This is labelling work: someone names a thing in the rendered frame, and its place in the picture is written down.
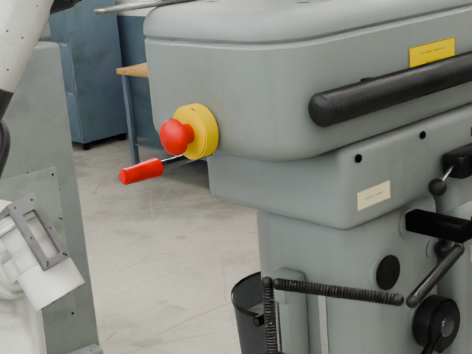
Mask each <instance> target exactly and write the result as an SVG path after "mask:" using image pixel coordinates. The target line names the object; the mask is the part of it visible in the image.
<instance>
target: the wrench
mask: <svg viewBox="0 0 472 354"><path fill-rule="evenodd" d="M187 1H195V0H147V1H139V2H134V3H129V4H120V5H116V6H107V7H102V8H95V9H94V13H95V14H96V15H107V14H113V13H121V12H125V11H134V10H138V9H143V8H152V7H156V6H164V5H169V4H177V3H182V2H187Z"/></svg>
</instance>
